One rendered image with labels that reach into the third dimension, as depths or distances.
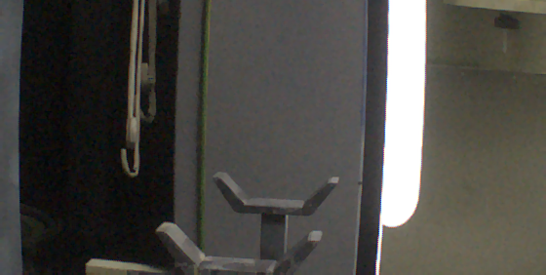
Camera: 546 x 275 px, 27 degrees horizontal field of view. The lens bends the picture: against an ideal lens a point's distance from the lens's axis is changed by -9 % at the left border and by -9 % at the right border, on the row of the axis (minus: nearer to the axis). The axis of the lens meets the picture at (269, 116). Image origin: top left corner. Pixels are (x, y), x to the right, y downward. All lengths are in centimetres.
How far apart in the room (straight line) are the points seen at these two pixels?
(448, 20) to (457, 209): 49
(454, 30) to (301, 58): 190
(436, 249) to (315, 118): 170
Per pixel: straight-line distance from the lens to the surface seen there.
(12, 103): 71
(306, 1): 114
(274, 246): 78
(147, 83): 122
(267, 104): 114
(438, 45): 302
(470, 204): 287
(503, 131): 296
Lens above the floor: 122
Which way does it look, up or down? 5 degrees down
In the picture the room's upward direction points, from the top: 2 degrees clockwise
